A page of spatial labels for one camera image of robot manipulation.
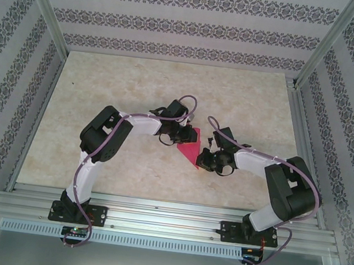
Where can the left circuit board green light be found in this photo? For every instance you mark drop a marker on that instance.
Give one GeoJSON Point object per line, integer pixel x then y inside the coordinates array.
{"type": "Point", "coordinates": [74, 230]}

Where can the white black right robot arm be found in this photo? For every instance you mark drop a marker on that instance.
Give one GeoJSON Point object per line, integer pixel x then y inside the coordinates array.
{"type": "Point", "coordinates": [251, 162]}

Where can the aluminium side rail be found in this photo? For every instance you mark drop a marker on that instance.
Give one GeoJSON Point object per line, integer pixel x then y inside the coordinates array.
{"type": "Point", "coordinates": [304, 156]}
{"type": "Point", "coordinates": [29, 139]}

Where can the right aluminium frame post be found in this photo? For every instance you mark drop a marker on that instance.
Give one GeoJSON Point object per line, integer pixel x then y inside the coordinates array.
{"type": "Point", "coordinates": [329, 38]}

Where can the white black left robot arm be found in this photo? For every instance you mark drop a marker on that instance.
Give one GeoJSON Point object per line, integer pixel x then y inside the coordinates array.
{"type": "Point", "coordinates": [87, 176]}

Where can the left aluminium frame post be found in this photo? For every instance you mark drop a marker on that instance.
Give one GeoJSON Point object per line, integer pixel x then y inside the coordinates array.
{"type": "Point", "coordinates": [44, 0]}

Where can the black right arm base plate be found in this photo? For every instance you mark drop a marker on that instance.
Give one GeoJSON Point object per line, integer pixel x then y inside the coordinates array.
{"type": "Point", "coordinates": [226, 232]}

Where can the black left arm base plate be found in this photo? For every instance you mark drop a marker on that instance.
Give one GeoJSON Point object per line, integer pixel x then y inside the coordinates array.
{"type": "Point", "coordinates": [100, 215]}

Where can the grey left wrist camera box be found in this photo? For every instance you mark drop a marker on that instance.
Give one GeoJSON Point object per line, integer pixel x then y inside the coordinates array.
{"type": "Point", "coordinates": [189, 121]}

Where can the aluminium mounting rail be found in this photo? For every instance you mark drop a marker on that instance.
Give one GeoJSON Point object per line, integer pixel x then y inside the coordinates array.
{"type": "Point", "coordinates": [162, 219]}

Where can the aluminium frame post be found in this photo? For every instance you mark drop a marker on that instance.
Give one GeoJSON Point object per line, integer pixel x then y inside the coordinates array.
{"type": "Point", "coordinates": [44, 0]}
{"type": "Point", "coordinates": [329, 38]}

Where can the pink paper sheet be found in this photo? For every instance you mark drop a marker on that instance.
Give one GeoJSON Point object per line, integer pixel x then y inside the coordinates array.
{"type": "Point", "coordinates": [190, 152]}

